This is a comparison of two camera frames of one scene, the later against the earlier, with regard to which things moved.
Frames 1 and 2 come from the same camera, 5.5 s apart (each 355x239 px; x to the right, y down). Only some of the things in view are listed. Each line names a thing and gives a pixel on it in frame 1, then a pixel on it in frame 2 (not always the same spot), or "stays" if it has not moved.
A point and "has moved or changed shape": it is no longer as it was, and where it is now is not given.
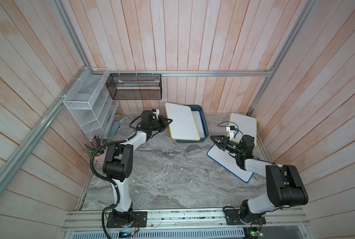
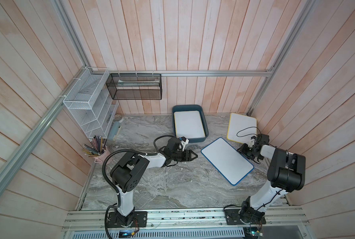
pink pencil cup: (100, 159) stays
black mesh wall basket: (135, 86) stays
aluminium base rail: (285, 219) stays
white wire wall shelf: (90, 103) stays
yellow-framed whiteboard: (247, 125) stays
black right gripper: (224, 143) → (243, 147)
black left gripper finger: (165, 121) → (188, 155)
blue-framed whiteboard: (228, 161) has moved or changed shape
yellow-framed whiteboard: (183, 126) has moved or changed shape
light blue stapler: (114, 130) stays
